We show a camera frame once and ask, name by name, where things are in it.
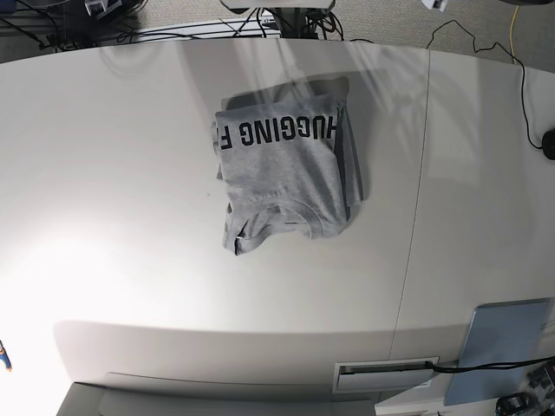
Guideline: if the blue orange tool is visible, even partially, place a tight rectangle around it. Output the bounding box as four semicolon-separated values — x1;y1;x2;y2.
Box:
0;342;12;372

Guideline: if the yellow cable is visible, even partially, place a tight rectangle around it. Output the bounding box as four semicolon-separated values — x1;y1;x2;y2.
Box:
509;0;522;66

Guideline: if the black cable bundle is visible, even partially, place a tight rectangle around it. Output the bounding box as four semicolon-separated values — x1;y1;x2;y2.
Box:
0;0;348;49

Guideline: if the black cable to table box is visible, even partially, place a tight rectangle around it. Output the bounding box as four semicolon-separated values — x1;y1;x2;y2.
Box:
424;355;555;374

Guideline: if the black round puck device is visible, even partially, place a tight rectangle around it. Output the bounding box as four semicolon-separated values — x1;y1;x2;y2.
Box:
541;128;555;161

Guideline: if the black device bottom right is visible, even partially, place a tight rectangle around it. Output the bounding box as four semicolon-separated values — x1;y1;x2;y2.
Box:
495;392;540;416

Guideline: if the grey T-shirt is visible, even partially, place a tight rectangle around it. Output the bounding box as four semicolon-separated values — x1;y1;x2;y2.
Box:
212;77;363;256

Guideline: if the white table cable box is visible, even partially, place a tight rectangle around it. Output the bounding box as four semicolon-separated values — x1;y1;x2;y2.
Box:
332;357;439;394

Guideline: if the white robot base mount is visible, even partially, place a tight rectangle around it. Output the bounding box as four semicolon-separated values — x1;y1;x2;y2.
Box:
220;0;335;10

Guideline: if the grey laptop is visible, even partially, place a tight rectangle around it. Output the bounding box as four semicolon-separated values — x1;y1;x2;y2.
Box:
443;298;551;406

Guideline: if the thin black cable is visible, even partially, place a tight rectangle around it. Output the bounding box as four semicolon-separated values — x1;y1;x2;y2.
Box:
426;18;545;151

